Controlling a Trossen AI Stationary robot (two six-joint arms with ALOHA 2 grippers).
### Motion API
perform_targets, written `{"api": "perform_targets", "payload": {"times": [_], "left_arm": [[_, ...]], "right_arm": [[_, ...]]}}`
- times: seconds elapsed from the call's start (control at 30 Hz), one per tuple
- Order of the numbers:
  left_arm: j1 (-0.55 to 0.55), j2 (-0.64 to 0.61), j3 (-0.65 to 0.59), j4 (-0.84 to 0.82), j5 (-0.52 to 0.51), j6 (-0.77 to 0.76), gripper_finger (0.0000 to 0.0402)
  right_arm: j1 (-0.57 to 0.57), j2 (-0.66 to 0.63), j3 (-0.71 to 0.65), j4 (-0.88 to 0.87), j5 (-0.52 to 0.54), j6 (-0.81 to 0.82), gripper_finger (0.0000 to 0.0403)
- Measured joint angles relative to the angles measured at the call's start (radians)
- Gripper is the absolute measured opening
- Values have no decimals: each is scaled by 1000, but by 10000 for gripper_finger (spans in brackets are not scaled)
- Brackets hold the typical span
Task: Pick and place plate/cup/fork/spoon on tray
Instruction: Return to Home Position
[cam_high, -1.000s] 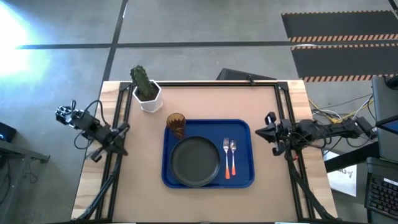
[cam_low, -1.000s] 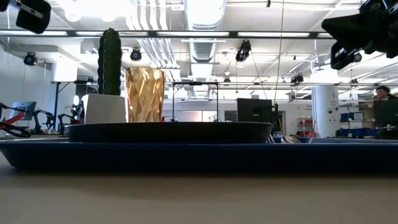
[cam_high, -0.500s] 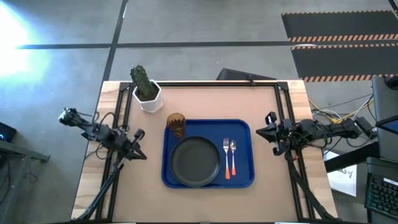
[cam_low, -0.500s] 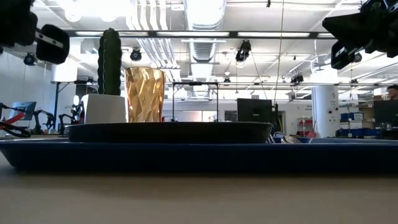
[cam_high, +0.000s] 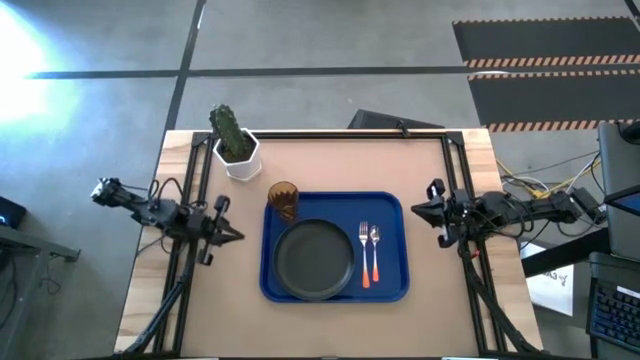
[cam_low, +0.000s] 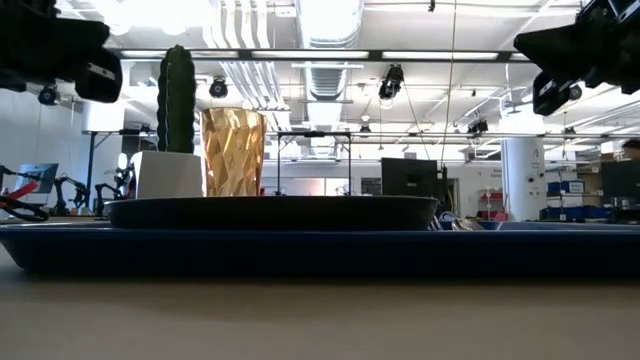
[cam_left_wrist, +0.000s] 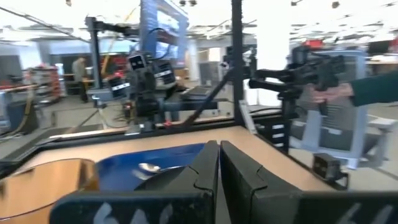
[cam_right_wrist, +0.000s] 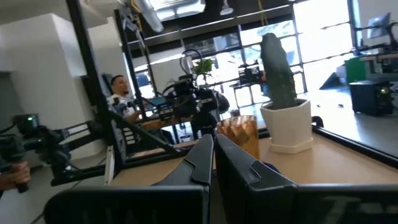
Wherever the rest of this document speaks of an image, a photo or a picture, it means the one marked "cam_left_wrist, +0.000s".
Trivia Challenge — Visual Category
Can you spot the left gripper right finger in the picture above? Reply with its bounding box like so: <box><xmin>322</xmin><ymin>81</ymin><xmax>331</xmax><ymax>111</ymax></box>
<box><xmin>220</xmin><ymin>140</ymin><xmax>398</xmax><ymax>224</ymax></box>

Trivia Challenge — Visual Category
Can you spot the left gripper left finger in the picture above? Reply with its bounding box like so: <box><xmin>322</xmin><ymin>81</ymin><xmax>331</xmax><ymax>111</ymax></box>
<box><xmin>49</xmin><ymin>139</ymin><xmax>220</xmax><ymax>224</ymax></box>

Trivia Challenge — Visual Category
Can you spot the silver metal spoon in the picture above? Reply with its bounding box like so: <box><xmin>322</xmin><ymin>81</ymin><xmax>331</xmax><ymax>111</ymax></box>
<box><xmin>137</xmin><ymin>162</ymin><xmax>188</xmax><ymax>174</ymax></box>

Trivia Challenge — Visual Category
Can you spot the amber ribbed plastic cup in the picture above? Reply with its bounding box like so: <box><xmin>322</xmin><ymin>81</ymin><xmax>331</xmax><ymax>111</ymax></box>
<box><xmin>0</xmin><ymin>157</ymin><xmax>101</xmax><ymax>220</ymax></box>

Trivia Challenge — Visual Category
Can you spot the person's forearm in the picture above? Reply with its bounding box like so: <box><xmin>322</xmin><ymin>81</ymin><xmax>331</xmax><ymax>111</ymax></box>
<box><xmin>349</xmin><ymin>70</ymin><xmax>398</xmax><ymax>108</ymax></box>

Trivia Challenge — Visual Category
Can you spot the blue plastic tray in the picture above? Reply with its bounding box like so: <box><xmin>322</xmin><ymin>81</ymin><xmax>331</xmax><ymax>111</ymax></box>
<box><xmin>96</xmin><ymin>142</ymin><xmax>208</xmax><ymax>192</ymax></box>

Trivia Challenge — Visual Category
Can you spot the black drawer with white labels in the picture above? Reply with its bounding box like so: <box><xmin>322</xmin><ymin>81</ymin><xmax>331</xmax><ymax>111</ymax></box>
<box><xmin>256</xmin><ymin>114</ymin><xmax>292</xmax><ymax>154</ymax></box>

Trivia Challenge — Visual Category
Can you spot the light grey cart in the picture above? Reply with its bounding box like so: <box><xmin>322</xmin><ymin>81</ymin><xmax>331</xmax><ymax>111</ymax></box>
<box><xmin>287</xmin><ymin>49</ymin><xmax>391</xmax><ymax>170</ymax></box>

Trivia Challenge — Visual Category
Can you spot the person's hand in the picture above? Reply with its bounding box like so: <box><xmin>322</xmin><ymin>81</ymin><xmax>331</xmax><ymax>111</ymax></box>
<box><xmin>310</xmin><ymin>82</ymin><xmax>355</xmax><ymax>105</ymax></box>

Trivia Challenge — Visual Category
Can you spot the person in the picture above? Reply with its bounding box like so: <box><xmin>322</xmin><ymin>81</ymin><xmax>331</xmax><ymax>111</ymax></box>
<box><xmin>71</xmin><ymin>55</ymin><xmax>90</xmax><ymax>104</ymax></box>

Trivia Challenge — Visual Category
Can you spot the shelf with red items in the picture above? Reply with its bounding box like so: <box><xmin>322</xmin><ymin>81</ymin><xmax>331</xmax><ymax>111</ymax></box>
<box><xmin>24</xmin><ymin>63</ymin><xmax>63</xmax><ymax>104</ymax></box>

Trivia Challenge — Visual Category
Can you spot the blue panel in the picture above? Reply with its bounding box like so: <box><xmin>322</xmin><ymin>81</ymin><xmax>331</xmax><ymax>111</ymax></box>
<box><xmin>139</xmin><ymin>0</ymin><xmax>190</xmax><ymax>68</ymax></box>

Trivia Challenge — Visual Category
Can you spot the black table-level camera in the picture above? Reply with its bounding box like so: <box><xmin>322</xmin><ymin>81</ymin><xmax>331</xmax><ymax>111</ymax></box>
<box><xmin>312</xmin><ymin>152</ymin><xmax>350</xmax><ymax>190</ymax></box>

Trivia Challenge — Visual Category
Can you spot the black aluminium table frame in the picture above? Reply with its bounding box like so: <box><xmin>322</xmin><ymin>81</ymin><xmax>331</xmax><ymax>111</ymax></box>
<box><xmin>0</xmin><ymin>0</ymin><xmax>315</xmax><ymax>180</ymax></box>

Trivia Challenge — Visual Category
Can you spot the black station post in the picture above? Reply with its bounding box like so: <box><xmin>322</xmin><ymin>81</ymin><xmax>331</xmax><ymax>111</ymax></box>
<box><xmin>84</xmin><ymin>16</ymin><xmax>141</xmax><ymax>91</ymax></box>

